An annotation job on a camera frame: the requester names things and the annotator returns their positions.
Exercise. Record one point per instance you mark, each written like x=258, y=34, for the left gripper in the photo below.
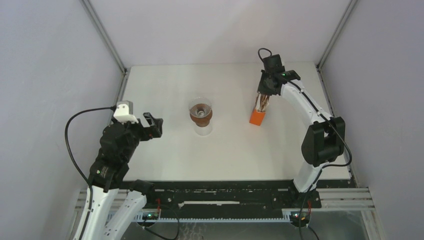
x=155, y=129

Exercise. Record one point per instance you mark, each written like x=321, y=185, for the glass carafe with wooden collar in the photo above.
x=202, y=125

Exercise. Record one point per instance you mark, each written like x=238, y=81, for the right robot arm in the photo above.
x=324, y=138

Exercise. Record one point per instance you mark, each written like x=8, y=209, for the left aluminium frame post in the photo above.
x=112, y=67

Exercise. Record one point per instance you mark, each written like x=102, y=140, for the white paper coffee filter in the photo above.
x=261, y=102

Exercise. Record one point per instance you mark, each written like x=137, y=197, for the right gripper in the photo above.
x=262, y=89

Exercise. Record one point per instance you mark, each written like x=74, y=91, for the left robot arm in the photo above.
x=118, y=143

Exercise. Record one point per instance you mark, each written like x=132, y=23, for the orange coffee filter box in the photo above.
x=257, y=118

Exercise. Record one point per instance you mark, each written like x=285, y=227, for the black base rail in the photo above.
x=230, y=200

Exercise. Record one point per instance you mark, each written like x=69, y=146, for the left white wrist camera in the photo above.
x=124, y=112

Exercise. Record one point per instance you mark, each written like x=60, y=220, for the clear glass ribbed dripper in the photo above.
x=200, y=106

